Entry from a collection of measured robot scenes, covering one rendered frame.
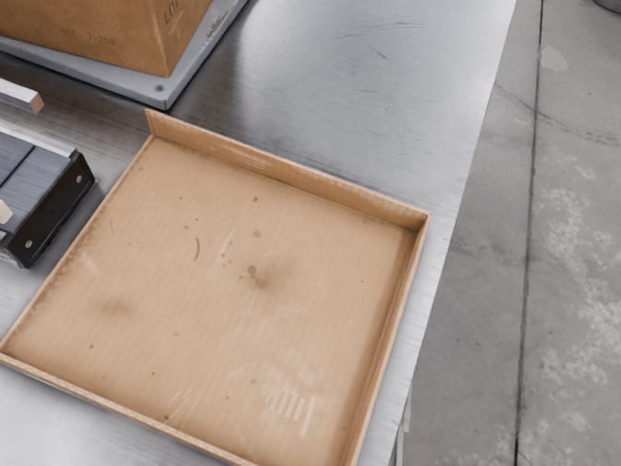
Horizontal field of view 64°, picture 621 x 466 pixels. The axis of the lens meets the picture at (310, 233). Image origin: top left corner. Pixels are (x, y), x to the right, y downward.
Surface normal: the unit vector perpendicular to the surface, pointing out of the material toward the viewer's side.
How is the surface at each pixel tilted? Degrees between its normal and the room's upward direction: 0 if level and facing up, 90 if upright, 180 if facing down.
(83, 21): 90
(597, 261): 0
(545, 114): 0
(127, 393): 0
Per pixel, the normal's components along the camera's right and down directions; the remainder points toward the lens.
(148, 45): -0.25, 0.84
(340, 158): 0.09, -0.48
